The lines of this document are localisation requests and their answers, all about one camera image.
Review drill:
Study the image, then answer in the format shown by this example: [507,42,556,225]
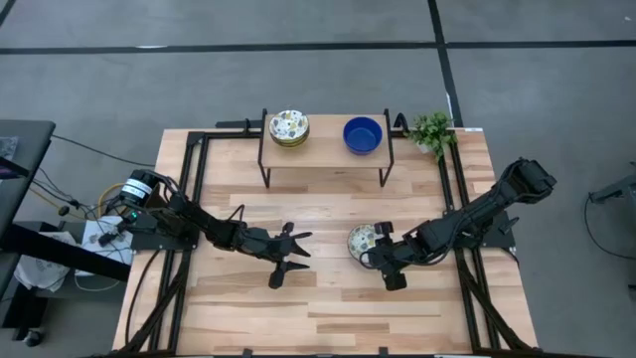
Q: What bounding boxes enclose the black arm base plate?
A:
[129,218,200,252]
[443,211,517,250]

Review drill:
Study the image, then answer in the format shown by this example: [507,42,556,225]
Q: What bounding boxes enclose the grey metal stand base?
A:
[588,161,636,205]

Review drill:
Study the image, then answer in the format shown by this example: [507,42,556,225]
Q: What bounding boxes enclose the white crumpled cloth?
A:
[13,232,71,293]

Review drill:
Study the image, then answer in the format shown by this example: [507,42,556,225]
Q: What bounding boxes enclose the black metal table frame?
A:
[112,111,543,358]

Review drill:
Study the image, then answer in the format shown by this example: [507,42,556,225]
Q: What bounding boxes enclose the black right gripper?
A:
[367,222,423,292]

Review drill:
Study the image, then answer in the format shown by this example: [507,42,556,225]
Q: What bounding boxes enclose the white cable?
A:
[74,270,123,293]

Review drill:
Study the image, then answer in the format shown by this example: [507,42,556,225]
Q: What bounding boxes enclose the yellow cable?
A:
[97,182,118,221]

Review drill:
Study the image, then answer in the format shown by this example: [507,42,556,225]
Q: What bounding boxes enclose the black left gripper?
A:
[247,222,313,291]

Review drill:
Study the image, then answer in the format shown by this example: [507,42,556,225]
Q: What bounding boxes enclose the black floor cable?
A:
[582,193,636,262]
[51,133,157,169]

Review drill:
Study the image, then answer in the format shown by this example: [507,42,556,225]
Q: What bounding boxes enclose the blue mini bowl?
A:
[342,116,384,156]

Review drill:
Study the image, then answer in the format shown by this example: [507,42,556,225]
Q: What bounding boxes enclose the black metal beam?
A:
[0,223,133,283]

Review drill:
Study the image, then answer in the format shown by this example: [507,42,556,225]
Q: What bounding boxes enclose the white printed paper sheet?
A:
[81,215,135,277]

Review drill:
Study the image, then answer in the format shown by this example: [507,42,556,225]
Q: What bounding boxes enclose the black side desk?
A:
[0,118,57,240]

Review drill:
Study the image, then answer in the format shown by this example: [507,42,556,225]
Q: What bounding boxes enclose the wooden shelf with black legs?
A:
[256,107,397,189]

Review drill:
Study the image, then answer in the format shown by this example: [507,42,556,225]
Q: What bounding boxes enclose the small green potted plant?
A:
[404,110,458,163]

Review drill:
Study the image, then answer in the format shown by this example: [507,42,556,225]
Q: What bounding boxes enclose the black desk foot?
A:
[0,280,51,329]

